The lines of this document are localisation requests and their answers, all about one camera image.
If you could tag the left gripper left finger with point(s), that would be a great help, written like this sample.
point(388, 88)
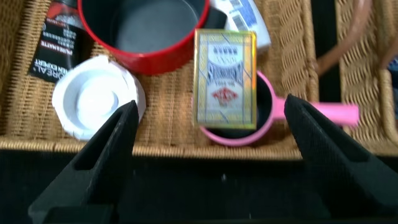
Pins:
point(87, 180)

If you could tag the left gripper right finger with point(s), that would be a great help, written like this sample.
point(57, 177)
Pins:
point(342, 174)

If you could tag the playing card box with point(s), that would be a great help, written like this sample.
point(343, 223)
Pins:
point(225, 81)

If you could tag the red black cooking pot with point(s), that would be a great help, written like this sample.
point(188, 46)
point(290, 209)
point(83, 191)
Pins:
point(146, 31)

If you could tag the pink saucepan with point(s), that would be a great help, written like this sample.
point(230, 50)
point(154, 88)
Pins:
point(329, 112)

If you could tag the white bowl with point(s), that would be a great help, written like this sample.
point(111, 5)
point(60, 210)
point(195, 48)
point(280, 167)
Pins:
point(93, 96)

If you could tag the black tablecloth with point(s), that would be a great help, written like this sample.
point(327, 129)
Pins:
point(202, 186)

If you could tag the black red cleanser tube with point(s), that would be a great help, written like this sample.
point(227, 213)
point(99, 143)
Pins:
point(59, 46)

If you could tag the white bottle blue cap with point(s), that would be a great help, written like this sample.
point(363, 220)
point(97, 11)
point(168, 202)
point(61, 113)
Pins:
point(245, 18)

